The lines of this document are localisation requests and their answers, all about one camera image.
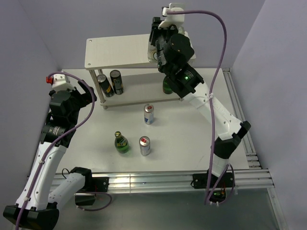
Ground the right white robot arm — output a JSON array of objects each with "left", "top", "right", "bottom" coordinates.
[{"left": 149, "top": 17, "right": 251, "bottom": 187}]

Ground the clear glass bottle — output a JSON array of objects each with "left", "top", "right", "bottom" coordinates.
[
  {"left": 147, "top": 35, "right": 157, "bottom": 64},
  {"left": 178, "top": 26, "right": 185, "bottom": 35}
]

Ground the aluminium front rail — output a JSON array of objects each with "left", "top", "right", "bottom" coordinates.
[{"left": 93, "top": 170, "right": 274, "bottom": 194}]

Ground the silver blue can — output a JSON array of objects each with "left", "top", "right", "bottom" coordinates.
[{"left": 144, "top": 104, "right": 154, "bottom": 125}]

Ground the green bottle red label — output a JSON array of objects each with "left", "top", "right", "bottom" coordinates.
[{"left": 163, "top": 76, "right": 173, "bottom": 94}]

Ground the silver can red tab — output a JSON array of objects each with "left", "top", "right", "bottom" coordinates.
[{"left": 139, "top": 136, "right": 151, "bottom": 156}]

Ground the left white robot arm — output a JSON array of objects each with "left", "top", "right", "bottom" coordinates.
[{"left": 3, "top": 80, "right": 97, "bottom": 230}]

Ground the aluminium side rail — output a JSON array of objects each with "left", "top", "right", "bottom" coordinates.
[{"left": 222, "top": 68, "right": 263, "bottom": 170}]

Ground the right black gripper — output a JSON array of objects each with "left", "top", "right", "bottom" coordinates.
[{"left": 149, "top": 16, "right": 179, "bottom": 73}]

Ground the black green can right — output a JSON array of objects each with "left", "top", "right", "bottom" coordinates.
[{"left": 110, "top": 69, "right": 124, "bottom": 95}]

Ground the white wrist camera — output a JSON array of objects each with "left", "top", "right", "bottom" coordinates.
[
  {"left": 46, "top": 74, "right": 74, "bottom": 92},
  {"left": 158, "top": 3, "right": 185, "bottom": 29}
]

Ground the green bottle yellow label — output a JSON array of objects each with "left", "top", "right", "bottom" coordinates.
[{"left": 114, "top": 131, "right": 129, "bottom": 154}]

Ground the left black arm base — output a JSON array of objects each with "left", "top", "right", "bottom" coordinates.
[{"left": 74, "top": 177, "right": 109, "bottom": 207}]

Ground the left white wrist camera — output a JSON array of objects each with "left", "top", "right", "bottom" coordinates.
[{"left": 46, "top": 74, "right": 74, "bottom": 92}]

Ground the beige two-tier shelf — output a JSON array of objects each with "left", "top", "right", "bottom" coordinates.
[{"left": 84, "top": 32, "right": 197, "bottom": 110}]

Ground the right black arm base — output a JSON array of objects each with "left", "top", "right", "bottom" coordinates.
[{"left": 191, "top": 173, "right": 237, "bottom": 204}]

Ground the black yellow can left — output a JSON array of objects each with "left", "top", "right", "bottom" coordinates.
[{"left": 97, "top": 74, "right": 114, "bottom": 97}]

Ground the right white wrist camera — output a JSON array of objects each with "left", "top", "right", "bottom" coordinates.
[{"left": 158, "top": 3, "right": 185, "bottom": 29}]

